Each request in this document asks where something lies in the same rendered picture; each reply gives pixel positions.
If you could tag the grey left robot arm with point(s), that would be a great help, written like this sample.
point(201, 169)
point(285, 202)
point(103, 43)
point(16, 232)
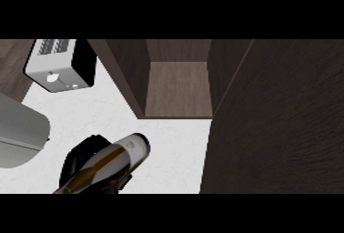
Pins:
point(19, 130)

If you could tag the dark brown wooden cabinet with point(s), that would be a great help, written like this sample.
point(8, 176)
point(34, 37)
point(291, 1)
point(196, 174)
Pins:
point(177, 91)

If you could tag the wine bottle with white label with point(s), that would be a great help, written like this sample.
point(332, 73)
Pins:
point(117, 160)

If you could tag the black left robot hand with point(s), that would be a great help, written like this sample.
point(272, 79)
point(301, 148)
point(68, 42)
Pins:
point(77, 156)

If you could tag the dark brown cabinet door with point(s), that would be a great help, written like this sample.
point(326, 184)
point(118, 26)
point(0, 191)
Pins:
point(278, 121)

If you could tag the silver and black toaster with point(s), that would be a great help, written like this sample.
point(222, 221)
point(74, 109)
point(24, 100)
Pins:
point(53, 71)

